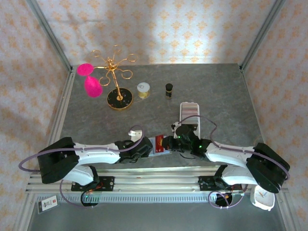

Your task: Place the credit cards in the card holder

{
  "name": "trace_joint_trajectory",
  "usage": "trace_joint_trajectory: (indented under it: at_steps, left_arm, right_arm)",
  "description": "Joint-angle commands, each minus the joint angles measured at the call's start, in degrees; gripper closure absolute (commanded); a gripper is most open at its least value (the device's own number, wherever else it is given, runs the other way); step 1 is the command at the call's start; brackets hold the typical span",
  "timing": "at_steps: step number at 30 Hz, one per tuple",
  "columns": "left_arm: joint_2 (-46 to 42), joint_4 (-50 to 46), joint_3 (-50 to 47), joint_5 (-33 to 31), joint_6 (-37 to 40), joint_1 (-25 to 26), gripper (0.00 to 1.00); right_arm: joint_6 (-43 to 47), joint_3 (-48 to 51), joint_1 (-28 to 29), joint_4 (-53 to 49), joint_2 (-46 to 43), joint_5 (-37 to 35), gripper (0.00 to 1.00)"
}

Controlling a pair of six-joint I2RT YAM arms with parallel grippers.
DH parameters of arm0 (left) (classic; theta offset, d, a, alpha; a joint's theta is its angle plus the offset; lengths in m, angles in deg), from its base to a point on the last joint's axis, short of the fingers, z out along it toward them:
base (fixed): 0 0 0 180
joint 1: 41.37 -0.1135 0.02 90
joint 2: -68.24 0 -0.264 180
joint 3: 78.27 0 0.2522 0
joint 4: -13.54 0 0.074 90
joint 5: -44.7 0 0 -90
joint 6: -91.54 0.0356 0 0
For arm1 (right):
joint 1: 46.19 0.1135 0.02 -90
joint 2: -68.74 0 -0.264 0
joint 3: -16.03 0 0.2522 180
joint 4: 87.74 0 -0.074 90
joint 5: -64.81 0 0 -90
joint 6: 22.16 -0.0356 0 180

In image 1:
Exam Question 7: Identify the round pink makeup puff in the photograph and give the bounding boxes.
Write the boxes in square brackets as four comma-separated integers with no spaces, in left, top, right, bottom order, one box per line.
[77,63,94,77]

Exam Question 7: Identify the small dark bottle black cap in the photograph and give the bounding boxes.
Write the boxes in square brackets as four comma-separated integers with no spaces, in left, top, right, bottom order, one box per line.
[165,83,174,100]

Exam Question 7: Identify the aluminium table side rail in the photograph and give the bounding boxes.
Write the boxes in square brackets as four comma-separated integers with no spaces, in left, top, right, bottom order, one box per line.
[47,69,77,154]

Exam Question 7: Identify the gold wire jewelry stand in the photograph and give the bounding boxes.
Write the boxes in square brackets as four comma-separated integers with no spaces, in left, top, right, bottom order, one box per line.
[90,45,139,111]

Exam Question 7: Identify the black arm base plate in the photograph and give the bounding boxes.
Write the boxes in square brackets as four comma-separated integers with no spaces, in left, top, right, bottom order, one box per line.
[71,176,116,193]
[198,175,244,192]

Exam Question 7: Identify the pale blue folding card holder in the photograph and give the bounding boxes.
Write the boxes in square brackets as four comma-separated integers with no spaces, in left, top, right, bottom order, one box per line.
[148,135,171,157]

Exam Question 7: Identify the aluminium frame post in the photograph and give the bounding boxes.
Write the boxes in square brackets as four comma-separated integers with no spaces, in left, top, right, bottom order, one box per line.
[239,0,286,73]
[26,0,74,73]

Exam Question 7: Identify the grey slotted cable duct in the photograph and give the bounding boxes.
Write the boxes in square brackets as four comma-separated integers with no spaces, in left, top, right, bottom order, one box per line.
[59,194,244,203]

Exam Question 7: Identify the aluminium mounting rail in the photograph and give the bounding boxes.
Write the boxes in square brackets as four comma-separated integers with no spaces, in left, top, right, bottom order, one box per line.
[25,166,289,194]

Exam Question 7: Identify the black round controller puck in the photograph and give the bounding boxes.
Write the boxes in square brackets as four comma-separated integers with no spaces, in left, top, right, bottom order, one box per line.
[215,192,234,208]
[81,191,99,207]

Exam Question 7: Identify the white square alarm clock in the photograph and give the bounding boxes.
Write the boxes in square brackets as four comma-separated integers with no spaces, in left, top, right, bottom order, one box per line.
[250,185,275,212]

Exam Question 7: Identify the gold jar with white lid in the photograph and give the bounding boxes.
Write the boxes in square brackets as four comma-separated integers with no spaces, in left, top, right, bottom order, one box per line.
[137,82,152,99]

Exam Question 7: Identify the pink fluffy earrings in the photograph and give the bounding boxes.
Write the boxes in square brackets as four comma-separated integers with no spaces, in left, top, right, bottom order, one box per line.
[83,75,103,98]

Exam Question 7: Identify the red credit card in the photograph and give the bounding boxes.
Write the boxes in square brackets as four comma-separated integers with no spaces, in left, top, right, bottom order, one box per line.
[155,135,166,154]

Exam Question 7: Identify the black and white label tag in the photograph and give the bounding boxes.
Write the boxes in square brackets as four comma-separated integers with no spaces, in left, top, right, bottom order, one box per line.
[37,198,60,214]

